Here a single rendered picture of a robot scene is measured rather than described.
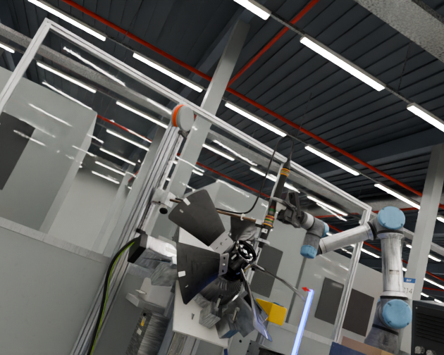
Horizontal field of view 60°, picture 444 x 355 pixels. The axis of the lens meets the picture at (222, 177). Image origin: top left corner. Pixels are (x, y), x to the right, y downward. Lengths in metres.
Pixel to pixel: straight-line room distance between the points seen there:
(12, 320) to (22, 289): 0.15
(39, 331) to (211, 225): 1.05
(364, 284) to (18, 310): 4.75
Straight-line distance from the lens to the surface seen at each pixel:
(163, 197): 2.08
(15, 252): 2.20
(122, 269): 2.13
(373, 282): 6.14
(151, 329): 1.90
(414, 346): 1.55
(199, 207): 1.74
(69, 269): 2.23
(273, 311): 2.13
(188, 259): 1.49
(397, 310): 1.90
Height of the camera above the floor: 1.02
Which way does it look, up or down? 16 degrees up
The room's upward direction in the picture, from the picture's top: 21 degrees clockwise
